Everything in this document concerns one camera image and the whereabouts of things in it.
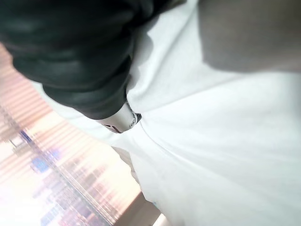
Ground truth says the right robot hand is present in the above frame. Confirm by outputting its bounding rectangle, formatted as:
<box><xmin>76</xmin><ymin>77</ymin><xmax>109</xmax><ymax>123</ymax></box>
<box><xmin>0</xmin><ymin>0</ymin><xmax>181</xmax><ymax>134</ymax></box>

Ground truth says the white bed sheet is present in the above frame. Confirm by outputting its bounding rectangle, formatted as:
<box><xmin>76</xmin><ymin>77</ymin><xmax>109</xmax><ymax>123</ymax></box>
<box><xmin>30</xmin><ymin>0</ymin><xmax>301</xmax><ymax>226</ymax></box>

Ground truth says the grey mattress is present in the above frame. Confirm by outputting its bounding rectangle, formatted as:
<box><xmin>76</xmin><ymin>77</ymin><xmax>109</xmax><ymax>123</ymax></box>
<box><xmin>197</xmin><ymin>0</ymin><xmax>301</xmax><ymax>76</ymax></box>

